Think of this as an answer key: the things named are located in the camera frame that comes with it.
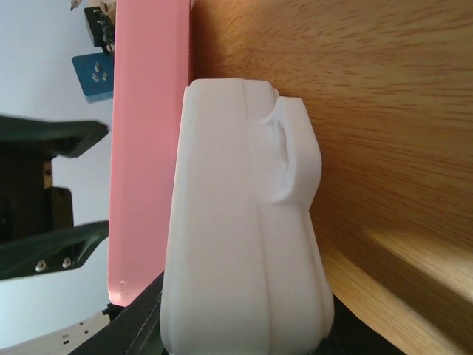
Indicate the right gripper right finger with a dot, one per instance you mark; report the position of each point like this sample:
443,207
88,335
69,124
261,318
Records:
349,335

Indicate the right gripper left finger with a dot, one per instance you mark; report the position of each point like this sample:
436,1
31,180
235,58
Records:
135,331

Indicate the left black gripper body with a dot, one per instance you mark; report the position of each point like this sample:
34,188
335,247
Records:
30,204

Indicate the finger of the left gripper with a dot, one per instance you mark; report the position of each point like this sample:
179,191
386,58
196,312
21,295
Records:
51,252
50,138

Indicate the blue cube socket adapter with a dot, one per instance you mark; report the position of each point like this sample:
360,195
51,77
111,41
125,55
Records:
95,73

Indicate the black plug adapter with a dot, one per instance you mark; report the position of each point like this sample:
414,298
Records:
100,28

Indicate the white power strip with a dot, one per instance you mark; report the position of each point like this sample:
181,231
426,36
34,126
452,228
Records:
243,271

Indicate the pink triangular socket adapter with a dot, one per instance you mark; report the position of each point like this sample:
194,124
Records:
151,74

